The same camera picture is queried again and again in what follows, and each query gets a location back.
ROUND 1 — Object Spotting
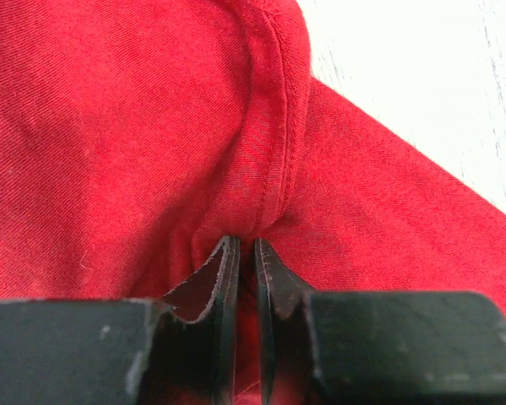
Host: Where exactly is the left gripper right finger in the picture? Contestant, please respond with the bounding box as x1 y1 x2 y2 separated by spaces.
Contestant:
255 239 506 404

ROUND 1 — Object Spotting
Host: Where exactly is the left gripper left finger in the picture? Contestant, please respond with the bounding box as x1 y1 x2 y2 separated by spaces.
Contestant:
0 236 240 404

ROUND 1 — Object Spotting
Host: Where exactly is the red t-shirt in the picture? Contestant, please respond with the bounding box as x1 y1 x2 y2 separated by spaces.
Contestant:
0 1 506 404

